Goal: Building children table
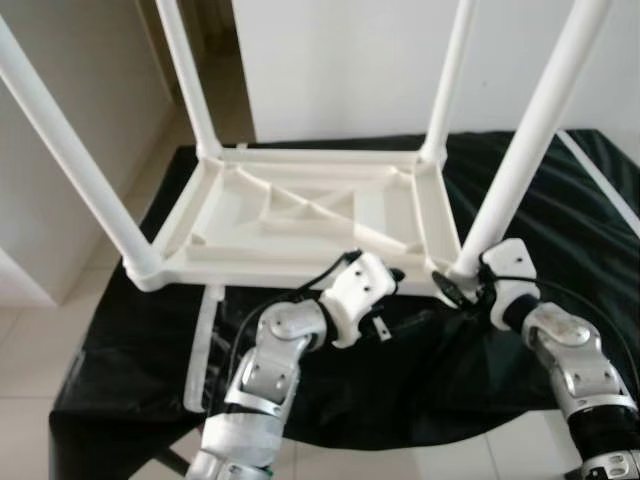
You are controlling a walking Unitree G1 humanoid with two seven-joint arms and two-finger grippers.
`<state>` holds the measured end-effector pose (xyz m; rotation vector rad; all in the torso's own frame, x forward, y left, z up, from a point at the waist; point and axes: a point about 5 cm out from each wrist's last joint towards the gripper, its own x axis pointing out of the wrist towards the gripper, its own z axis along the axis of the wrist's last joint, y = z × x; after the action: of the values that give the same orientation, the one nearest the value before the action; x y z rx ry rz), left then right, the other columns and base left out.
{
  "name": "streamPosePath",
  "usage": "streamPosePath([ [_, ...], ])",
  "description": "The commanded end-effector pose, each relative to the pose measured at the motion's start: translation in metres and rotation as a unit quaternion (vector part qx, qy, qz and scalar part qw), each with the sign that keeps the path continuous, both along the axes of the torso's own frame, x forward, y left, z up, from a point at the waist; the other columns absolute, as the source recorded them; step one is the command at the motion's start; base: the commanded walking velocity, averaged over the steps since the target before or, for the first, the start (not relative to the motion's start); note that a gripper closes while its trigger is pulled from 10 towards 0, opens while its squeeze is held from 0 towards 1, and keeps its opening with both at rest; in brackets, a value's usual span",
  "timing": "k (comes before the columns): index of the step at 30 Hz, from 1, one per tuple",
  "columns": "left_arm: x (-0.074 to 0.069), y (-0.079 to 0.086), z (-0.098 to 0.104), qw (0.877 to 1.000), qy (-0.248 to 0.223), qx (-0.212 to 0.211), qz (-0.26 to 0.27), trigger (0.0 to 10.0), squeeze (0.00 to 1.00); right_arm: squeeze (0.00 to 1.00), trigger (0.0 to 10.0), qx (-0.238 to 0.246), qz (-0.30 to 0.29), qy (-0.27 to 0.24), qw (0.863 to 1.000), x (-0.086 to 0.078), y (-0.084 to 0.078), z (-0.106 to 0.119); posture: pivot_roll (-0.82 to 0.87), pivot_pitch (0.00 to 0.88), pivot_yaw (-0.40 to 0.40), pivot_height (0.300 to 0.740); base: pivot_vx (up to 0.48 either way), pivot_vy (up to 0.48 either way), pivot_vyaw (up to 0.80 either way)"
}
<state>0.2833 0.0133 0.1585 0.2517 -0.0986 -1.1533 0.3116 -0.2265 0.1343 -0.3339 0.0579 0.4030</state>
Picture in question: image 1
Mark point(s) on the black cloth table cover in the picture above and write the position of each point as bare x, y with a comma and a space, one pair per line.
580, 200

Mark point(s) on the white plastic table top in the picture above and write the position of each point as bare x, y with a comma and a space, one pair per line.
240, 230

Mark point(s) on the white plastic table leg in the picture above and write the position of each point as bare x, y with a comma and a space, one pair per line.
450, 80
530, 140
70, 150
190, 80

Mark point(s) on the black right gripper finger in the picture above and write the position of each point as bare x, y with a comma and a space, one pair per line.
450, 290

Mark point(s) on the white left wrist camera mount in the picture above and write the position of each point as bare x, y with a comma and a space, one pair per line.
360, 285

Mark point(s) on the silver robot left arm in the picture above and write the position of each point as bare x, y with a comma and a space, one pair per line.
265, 375

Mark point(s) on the black metal stand leg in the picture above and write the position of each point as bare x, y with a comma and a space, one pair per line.
175, 465

